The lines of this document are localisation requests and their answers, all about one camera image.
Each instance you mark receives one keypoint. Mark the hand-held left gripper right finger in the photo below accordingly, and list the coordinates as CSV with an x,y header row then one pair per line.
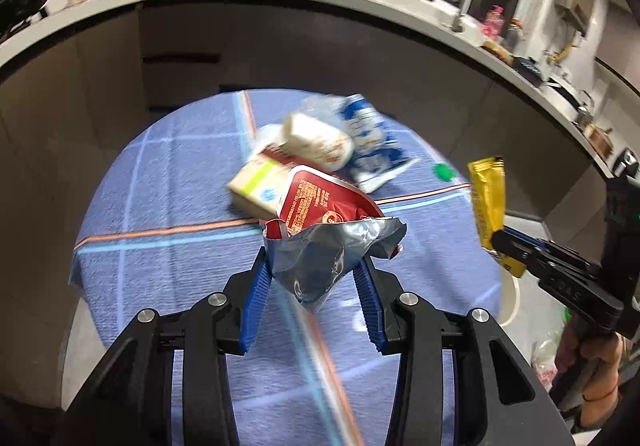
x,y
370,311

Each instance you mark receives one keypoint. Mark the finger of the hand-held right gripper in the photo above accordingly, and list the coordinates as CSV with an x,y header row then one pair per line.
x,y
512,251
522,235

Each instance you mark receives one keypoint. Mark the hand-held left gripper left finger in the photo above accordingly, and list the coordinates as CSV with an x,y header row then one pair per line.
x,y
255,306

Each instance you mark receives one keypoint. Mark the white round trash bin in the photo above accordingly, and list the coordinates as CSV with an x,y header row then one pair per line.
x,y
511,296

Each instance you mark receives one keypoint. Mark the yellow snack packet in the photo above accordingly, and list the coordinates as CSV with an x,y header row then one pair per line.
x,y
487,196

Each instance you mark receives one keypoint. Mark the green bottle cap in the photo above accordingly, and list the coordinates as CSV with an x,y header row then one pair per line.
x,y
442,172

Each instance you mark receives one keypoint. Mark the red and silver snack bag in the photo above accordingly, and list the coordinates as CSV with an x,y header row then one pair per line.
x,y
315,221

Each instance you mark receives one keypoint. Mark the cream carton with green label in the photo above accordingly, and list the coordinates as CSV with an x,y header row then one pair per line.
x,y
255,181

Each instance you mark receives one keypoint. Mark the blue and white plastic packet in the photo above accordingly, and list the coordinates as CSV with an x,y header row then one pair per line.
x,y
370,141

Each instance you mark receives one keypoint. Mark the white packet with orange print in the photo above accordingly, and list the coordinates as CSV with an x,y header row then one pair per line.
x,y
317,138

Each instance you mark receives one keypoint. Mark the person's right forearm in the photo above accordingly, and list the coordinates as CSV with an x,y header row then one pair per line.
x,y
600,413

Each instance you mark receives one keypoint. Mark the person's right hand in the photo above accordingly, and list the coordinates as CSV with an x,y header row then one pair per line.
x,y
605,366

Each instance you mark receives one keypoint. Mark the wooden steamer pot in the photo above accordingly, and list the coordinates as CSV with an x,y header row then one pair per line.
x,y
599,138

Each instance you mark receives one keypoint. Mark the black air fryer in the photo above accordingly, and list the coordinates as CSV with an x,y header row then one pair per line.
x,y
627,163

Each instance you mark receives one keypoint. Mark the metal kettle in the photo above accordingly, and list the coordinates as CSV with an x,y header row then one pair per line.
x,y
585,108

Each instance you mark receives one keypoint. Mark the blue plaid tablecloth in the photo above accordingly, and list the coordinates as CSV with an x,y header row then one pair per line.
x,y
165,186

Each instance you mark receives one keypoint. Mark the round wooden lid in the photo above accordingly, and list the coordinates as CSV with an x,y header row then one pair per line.
x,y
497,51

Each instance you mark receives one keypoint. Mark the pink bottle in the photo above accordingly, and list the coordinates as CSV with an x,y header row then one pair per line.
x,y
494,22

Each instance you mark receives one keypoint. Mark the dark kitchen cabinets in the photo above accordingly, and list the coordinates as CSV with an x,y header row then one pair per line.
x,y
100,101

